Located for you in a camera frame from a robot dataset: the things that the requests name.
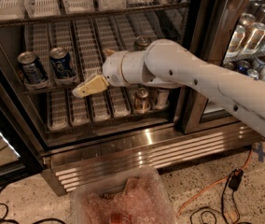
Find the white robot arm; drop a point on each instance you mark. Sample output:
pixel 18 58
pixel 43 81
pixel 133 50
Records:
pixel 166 64

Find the blue pepsi can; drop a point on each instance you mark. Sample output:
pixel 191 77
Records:
pixel 32 68
pixel 243 66
pixel 61 62

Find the blue pepsi can behind glass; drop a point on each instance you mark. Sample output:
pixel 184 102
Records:
pixel 243 66

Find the red soda can in bin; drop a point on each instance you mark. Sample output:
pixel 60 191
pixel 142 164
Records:
pixel 120 219

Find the black power adapter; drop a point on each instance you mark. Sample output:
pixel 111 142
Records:
pixel 236 179

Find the blue tape cross mark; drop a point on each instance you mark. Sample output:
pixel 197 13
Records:
pixel 258 149

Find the stainless fridge base grille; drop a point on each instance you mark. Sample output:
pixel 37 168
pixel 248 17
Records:
pixel 71 167

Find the bronze can bottom shelf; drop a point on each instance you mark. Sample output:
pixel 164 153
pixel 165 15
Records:
pixel 141 101

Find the fridge glass door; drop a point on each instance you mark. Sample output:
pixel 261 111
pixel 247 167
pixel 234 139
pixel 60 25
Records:
pixel 211 36

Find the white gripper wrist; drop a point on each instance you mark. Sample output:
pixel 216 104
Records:
pixel 113 68

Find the clear plastic bin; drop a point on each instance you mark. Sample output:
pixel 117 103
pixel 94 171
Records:
pixel 138 193

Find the open fridge door left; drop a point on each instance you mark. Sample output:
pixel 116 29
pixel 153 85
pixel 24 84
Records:
pixel 18 156

